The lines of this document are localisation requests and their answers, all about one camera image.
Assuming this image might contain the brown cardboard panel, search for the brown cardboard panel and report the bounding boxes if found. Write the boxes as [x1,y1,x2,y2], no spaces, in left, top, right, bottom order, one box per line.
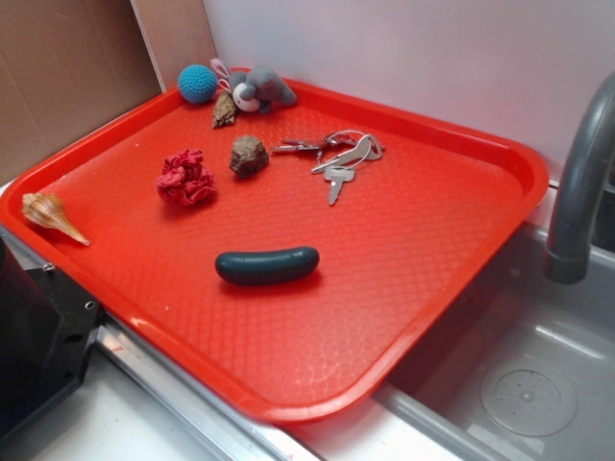
[1,1,215,183]

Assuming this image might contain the red fabric scrunchie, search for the red fabric scrunchie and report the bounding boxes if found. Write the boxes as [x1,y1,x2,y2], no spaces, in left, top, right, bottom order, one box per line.
[156,149,216,206]

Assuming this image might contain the red plastic tray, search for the red plastic tray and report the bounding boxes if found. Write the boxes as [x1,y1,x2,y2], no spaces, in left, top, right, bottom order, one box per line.
[1,83,549,424]

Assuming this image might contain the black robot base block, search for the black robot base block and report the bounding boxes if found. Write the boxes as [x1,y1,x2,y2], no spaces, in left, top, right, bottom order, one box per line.
[1,242,102,446]

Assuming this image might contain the tan spiral seashell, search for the tan spiral seashell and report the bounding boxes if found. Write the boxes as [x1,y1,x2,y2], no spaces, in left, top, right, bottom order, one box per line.
[22,192,90,246]

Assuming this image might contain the grey sink basin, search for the grey sink basin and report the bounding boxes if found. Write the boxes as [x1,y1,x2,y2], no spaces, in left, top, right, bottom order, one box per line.
[376,225,614,460]

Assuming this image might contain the dark green toy cucumber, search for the dark green toy cucumber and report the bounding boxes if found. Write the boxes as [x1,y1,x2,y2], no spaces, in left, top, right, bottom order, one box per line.
[214,246,320,286]

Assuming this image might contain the grey plush bunny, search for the grey plush bunny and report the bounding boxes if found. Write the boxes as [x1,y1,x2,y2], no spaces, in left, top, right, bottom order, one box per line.
[210,58,298,113]

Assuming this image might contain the grey sink faucet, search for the grey sink faucet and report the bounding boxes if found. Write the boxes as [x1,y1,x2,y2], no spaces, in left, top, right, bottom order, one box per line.
[543,75,614,284]

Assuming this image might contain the brown rock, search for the brown rock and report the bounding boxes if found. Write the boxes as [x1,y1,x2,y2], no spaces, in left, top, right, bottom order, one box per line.
[230,135,270,179]

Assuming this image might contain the brown pine cone piece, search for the brown pine cone piece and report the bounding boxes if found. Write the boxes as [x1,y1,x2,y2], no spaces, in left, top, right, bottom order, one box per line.
[212,90,239,129]

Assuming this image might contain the silver key bunch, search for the silver key bunch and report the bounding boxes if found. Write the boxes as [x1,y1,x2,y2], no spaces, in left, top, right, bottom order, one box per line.
[270,130,384,206]

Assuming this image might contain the blue crocheted ball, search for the blue crocheted ball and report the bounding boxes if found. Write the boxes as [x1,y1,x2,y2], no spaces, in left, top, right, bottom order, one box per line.
[178,64,217,104]

